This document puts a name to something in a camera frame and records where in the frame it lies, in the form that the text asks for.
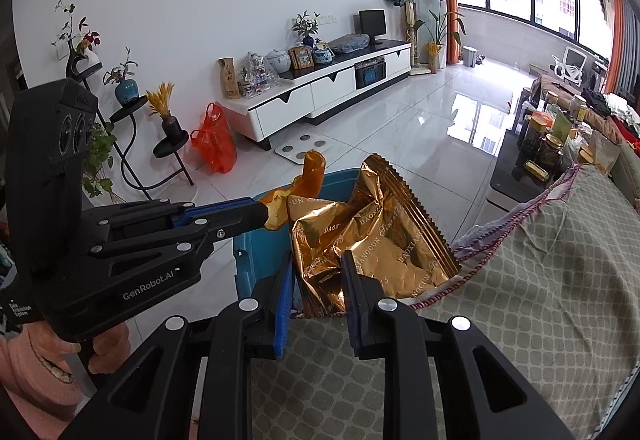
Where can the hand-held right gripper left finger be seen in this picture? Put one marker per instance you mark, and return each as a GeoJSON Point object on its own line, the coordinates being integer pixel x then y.
{"type": "Point", "coordinates": [282, 310]}

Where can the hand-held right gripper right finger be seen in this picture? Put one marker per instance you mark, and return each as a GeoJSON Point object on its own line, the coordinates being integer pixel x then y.
{"type": "Point", "coordinates": [352, 305]}

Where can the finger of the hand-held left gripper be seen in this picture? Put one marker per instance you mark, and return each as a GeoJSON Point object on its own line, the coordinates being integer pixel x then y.
{"type": "Point", "coordinates": [220, 215]}
{"type": "Point", "coordinates": [165, 257]}

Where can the blue plastic bin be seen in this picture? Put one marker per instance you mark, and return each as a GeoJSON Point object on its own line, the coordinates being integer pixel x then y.
{"type": "Point", "coordinates": [260, 250]}

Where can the large gold foil wrapper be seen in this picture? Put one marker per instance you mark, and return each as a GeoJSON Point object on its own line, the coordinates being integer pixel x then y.
{"type": "Point", "coordinates": [375, 230]}

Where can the orange peel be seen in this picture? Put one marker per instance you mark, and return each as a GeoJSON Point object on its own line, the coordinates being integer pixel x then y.
{"type": "Point", "coordinates": [305, 180]}

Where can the person's left forearm pink sleeve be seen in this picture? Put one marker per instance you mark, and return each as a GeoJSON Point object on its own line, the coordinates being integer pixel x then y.
{"type": "Point", "coordinates": [30, 395]}

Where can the person's left hand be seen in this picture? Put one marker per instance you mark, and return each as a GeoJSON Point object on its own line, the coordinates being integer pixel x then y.
{"type": "Point", "coordinates": [107, 347]}

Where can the red plastic bag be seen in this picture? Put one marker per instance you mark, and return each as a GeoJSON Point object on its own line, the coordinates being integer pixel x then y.
{"type": "Point", "coordinates": [217, 145]}

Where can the green ivy plant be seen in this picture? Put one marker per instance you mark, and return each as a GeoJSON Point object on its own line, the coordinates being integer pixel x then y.
{"type": "Point", "coordinates": [97, 155]}

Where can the white bathroom scale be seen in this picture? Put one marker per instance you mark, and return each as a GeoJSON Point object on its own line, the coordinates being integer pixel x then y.
{"type": "Point", "coordinates": [292, 151]}

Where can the dark vase with yellow wheat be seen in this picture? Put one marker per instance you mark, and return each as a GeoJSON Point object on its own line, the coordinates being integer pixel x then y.
{"type": "Point", "coordinates": [171, 126]}

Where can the grey-green quilted blanket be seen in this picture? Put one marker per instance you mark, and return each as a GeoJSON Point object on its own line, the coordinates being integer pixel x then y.
{"type": "Point", "coordinates": [475, 345]}

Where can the tall wooden vase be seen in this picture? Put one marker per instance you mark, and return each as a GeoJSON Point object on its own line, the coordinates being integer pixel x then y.
{"type": "Point", "coordinates": [230, 80]}

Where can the black metal plant stand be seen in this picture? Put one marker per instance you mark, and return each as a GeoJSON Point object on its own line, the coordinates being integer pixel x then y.
{"type": "Point", "coordinates": [129, 111]}

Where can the white and black tv stand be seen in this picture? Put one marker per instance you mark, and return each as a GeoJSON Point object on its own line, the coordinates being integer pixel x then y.
{"type": "Point", "coordinates": [300, 98]}

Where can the glass ornament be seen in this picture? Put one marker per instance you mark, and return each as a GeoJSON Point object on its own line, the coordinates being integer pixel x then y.
{"type": "Point", "coordinates": [257, 78]}

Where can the blue vase with plant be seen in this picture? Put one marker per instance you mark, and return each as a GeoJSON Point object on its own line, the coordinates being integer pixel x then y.
{"type": "Point", "coordinates": [126, 93]}

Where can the white ceramic jar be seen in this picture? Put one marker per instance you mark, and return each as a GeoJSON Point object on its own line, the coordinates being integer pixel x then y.
{"type": "Point", "coordinates": [278, 63]}

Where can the branch with red leaves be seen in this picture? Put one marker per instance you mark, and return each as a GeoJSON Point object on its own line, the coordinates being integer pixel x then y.
{"type": "Point", "coordinates": [91, 39]}

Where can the blue and white ceramic pot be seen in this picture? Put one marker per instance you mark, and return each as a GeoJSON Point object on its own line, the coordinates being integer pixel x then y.
{"type": "Point", "coordinates": [322, 56]}

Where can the dark vase with leafy branch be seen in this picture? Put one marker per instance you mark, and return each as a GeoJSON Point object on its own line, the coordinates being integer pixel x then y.
{"type": "Point", "coordinates": [308, 40]}

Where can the dark glass coffee table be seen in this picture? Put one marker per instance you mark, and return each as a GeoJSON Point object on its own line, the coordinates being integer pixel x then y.
{"type": "Point", "coordinates": [515, 185]}

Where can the folded blue cloth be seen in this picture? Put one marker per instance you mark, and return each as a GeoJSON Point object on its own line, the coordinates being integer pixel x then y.
{"type": "Point", "coordinates": [350, 44]}

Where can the black monitor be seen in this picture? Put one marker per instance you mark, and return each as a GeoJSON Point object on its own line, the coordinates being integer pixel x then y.
{"type": "Point", "coordinates": [372, 23]}

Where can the yellow floor vase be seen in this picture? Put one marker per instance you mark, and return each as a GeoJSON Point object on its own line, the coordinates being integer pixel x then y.
{"type": "Point", "coordinates": [434, 60]}

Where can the small white pedal bin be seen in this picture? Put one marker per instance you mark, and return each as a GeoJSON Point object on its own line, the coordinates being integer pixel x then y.
{"type": "Point", "coordinates": [469, 58]}

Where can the glass jar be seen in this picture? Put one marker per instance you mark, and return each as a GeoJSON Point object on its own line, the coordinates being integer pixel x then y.
{"type": "Point", "coordinates": [578, 109]}

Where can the green sectional sofa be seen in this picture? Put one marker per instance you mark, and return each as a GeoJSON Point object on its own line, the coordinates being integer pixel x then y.
{"type": "Point", "coordinates": [631, 165]}

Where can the black bag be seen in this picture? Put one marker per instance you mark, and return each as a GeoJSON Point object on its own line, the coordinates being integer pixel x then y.
{"type": "Point", "coordinates": [597, 100]}

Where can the white office chair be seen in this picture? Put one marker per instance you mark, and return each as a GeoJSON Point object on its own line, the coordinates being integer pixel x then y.
{"type": "Point", "coordinates": [572, 60]}

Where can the grey curtain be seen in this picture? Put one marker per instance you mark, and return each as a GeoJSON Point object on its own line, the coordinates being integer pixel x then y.
{"type": "Point", "coordinates": [631, 60]}

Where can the gold picture frame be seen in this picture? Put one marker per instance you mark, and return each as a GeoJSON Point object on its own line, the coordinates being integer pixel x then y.
{"type": "Point", "coordinates": [301, 58]}

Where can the white wall socket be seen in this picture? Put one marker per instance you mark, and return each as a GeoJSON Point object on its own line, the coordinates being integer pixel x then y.
{"type": "Point", "coordinates": [327, 19]}

